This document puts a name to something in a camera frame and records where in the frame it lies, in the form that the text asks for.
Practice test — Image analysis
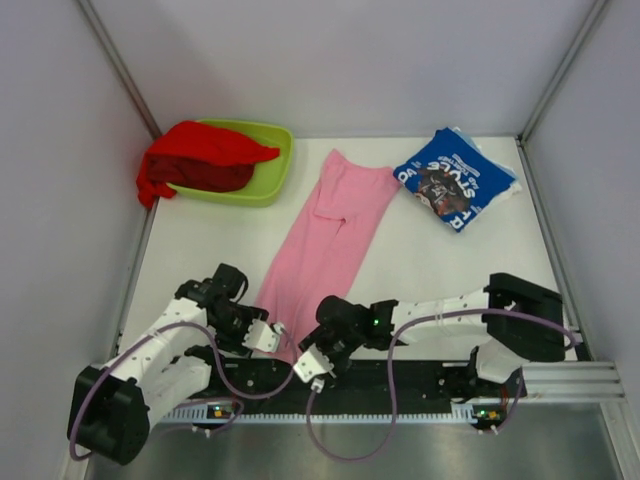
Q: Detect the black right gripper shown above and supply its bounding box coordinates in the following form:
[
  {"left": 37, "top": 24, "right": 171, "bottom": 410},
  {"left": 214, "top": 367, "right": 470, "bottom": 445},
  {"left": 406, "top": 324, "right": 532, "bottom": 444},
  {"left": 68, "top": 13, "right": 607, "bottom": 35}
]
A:
[{"left": 300, "top": 324, "right": 365, "bottom": 386}]

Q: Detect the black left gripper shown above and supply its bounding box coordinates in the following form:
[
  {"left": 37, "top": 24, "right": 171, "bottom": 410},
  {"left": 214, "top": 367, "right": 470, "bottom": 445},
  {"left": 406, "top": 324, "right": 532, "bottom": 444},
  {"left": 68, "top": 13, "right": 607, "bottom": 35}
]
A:
[{"left": 211, "top": 303, "right": 268, "bottom": 358}]

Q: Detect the pink t-shirt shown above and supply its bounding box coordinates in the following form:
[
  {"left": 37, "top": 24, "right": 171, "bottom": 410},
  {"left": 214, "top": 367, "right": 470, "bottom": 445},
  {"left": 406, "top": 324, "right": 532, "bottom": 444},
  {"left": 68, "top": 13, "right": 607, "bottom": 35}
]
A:
[{"left": 256, "top": 150, "right": 400, "bottom": 345}]

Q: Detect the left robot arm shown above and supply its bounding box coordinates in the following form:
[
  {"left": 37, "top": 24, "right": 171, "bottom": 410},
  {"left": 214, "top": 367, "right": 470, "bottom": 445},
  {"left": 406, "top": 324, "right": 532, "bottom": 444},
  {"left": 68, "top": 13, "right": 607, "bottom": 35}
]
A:
[{"left": 67, "top": 264, "right": 281, "bottom": 465}]

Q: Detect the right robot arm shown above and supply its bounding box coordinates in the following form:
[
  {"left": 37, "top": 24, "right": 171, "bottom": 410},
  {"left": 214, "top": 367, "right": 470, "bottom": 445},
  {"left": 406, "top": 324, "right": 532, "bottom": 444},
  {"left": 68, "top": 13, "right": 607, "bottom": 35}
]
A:
[{"left": 293, "top": 273, "right": 576, "bottom": 396}]

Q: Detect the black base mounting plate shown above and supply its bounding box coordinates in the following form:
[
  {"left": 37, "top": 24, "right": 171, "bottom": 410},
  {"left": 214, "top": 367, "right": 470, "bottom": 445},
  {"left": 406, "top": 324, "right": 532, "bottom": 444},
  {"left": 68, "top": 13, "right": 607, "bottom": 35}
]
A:
[{"left": 222, "top": 357, "right": 519, "bottom": 416}]

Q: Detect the green plastic basin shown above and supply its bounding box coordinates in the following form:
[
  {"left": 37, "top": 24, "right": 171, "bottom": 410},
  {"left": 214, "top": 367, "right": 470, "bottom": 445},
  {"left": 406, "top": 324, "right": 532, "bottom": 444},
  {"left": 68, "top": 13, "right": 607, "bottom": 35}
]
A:
[{"left": 170, "top": 118, "right": 294, "bottom": 208}]

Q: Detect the red t-shirt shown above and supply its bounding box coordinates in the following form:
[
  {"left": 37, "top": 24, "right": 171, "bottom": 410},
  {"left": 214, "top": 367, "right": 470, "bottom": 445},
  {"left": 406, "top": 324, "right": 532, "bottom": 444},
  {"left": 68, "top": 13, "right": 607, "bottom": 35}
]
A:
[{"left": 136, "top": 121, "right": 280, "bottom": 208}]

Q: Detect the blue printed folded t-shirt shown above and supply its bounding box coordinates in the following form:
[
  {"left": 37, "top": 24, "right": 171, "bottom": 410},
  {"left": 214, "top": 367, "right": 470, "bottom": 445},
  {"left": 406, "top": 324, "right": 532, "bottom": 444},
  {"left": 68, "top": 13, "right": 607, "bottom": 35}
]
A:
[{"left": 393, "top": 127, "right": 510, "bottom": 233}]

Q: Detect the white folded t-shirt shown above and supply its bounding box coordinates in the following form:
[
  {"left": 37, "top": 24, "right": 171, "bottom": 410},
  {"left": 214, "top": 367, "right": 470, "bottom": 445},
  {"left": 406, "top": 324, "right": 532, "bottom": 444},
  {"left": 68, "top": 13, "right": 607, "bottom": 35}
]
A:
[{"left": 469, "top": 137, "right": 523, "bottom": 214}]

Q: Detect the light blue folded t-shirt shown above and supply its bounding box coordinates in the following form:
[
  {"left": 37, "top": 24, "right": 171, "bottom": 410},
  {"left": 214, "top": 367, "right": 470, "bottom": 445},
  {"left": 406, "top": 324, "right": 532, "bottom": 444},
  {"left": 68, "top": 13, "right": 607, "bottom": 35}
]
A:
[{"left": 452, "top": 126, "right": 477, "bottom": 149}]

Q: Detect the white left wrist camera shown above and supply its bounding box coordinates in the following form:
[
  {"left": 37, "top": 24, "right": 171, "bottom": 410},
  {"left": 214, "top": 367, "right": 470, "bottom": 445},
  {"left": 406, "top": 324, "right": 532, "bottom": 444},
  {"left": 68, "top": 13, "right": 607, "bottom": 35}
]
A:
[{"left": 242, "top": 320, "right": 285, "bottom": 353}]

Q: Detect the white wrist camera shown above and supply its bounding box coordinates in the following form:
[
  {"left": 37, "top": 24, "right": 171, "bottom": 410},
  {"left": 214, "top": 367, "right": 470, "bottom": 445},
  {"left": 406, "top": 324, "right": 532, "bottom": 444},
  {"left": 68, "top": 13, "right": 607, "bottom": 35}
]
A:
[
  {"left": 242, "top": 320, "right": 285, "bottom": 353},
  {"left": 293, "top": 345, "right": 334, "bottom": 394}
]

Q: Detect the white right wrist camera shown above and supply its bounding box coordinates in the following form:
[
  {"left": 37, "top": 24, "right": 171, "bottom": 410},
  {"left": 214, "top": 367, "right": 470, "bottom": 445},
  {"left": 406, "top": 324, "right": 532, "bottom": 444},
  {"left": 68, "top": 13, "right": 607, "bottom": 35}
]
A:
[{"left": 293, "top": 345, "right": 334, "bottom": 394}]

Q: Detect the grey slotted cable duct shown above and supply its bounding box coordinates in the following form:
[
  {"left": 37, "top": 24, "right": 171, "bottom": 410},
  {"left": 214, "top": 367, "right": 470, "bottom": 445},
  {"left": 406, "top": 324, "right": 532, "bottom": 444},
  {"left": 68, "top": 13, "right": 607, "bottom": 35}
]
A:
[{"left": 160, "top": 404, "right": 503, "bottom": 425}]

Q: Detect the aluminium front frame rail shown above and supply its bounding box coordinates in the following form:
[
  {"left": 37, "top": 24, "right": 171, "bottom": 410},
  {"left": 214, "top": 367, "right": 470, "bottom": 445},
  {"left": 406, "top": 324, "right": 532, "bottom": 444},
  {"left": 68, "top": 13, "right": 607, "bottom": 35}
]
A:
[{"left": 523, "top": 361, "right": 626, "bottom": 404}]

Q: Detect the aluminium right side rail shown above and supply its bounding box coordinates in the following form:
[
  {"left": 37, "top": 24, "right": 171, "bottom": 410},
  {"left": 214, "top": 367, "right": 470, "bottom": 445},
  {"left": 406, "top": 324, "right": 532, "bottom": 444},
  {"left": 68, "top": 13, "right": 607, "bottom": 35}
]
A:
[{"left": 515, "top": 137, "right": 594, "bottom": 361}]

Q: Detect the aluminium left corner post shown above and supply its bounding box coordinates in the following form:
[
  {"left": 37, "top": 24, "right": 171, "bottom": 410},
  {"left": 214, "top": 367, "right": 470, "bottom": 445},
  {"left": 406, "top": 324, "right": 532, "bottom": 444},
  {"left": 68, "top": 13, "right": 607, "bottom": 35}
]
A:
[{"left": 73, "top": 0, "right": 161, "bottom": 139}]

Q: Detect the aluminium corner post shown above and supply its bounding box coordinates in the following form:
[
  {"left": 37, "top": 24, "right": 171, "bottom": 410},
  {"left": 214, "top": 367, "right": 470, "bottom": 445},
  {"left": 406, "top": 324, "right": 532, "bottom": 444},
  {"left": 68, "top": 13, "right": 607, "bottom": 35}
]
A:
[
  {"left": 73, "top": 0, "right": 161, "bottom": 139},
  {"left": 517, "top": 0, "right": 612, "bottom": 146}
]

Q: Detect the aluminium right corner post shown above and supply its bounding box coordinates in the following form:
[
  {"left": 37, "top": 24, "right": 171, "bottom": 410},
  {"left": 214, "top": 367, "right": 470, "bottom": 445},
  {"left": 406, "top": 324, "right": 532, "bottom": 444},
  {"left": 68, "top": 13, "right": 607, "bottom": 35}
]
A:
[{"left": 517, "top": 0, "right": 612, "bottom": 146}]

